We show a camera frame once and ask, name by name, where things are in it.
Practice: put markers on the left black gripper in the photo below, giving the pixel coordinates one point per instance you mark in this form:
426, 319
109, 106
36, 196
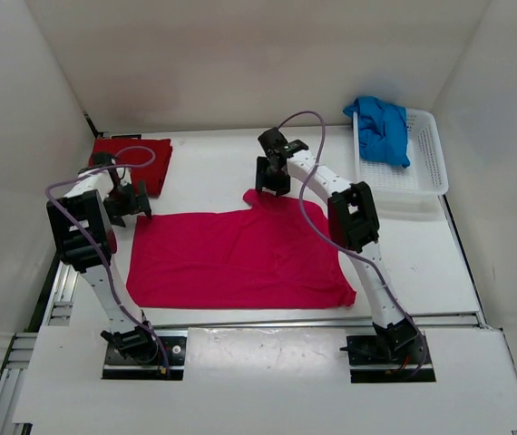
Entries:
137, 205

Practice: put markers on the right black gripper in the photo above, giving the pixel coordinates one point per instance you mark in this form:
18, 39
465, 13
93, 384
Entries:
260, 172

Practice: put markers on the dark red t-shirt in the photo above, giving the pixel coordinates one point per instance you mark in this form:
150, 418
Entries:
138, 151

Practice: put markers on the pink t-shirt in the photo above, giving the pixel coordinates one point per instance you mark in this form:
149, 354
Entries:
266, 256

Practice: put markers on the blue t-shirt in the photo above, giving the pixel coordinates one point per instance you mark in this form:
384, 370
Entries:
381, 130

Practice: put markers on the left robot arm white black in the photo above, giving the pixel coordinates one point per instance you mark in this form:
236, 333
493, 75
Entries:
83, 213

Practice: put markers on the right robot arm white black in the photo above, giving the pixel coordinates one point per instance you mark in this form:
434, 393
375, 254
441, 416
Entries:
353, 229

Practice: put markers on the white plastic basket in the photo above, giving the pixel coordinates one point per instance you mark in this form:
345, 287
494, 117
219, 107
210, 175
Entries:
425, 178

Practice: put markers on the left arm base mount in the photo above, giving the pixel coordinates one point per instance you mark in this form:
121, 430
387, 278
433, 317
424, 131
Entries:
136, 356

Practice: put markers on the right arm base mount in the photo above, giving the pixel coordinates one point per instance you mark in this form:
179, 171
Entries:
368, 364

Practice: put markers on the aluminium frame rail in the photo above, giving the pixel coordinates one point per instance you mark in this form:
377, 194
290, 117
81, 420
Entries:
31, 279

